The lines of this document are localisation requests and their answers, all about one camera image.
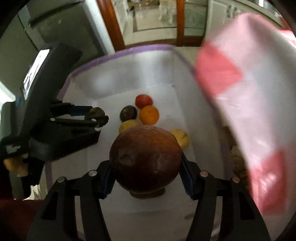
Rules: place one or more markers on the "red tomato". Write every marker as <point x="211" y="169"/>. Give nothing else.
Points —
<point x="143" y="100"/>

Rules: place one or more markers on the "person hand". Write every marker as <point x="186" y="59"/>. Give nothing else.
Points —
<point x="16" y="166"/>

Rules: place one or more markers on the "white ornate chair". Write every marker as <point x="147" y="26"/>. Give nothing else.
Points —
<point x="167" y="7"/>

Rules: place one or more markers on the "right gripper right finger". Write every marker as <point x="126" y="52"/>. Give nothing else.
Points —
<point x="240" y="220"/>

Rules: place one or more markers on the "wooden door frame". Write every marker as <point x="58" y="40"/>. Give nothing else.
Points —
<point x="136" y="23"/>

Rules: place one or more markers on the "wrinkled dark passionfruit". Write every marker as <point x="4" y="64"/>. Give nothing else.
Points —
<point x="94" y="113"/>
<point x="129" y="112"/>

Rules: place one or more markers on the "cracked dark red pomegranate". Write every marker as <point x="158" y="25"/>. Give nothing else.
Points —
<point x="145" y="159"/>

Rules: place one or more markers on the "orange tangerine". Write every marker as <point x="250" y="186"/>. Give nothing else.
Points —
<point x="149" y="115"/>

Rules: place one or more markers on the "red white checkered tablecloth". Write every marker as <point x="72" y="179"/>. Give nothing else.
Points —
<point x="247" y="68"/>

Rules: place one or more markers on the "small yellow fruit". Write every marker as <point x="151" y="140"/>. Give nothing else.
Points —
<point x="128" y="124"/>

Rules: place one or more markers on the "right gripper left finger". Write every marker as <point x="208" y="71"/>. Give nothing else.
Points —
<point x="70" y="203"/>

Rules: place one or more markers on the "white storage box purple rim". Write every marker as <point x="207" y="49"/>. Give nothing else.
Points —
<point x="113" y="82"/>

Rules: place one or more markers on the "white kitchen cabinet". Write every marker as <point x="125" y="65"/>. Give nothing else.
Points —
<point x="222" y="12"/>

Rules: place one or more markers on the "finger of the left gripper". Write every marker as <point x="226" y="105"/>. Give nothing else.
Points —
<point x="62" y="108"/>
<point x="63" y="124"/>

